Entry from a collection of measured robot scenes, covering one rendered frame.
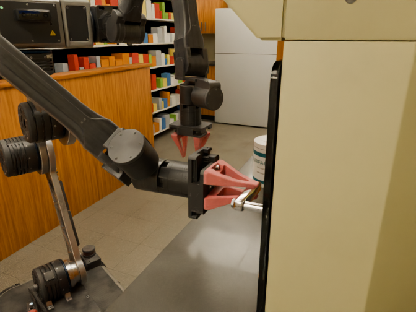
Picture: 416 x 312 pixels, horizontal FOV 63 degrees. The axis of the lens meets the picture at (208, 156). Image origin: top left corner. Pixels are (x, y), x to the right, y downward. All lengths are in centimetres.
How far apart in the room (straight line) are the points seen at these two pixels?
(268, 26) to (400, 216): 23
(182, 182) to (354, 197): 26
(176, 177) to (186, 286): 28
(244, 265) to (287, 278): 36
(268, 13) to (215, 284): 54
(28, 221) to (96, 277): 98
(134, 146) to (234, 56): 509
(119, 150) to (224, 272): 38
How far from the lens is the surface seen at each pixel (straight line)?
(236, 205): 46
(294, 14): 35
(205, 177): 50
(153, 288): 73
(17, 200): 267
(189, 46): 87
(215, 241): 86
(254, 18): 36
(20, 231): 275
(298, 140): 36
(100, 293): 185
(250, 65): 547
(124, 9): 115
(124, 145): 51
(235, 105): 563
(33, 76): 60
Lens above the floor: 142
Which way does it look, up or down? 20 degrees down
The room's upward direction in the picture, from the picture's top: straight up
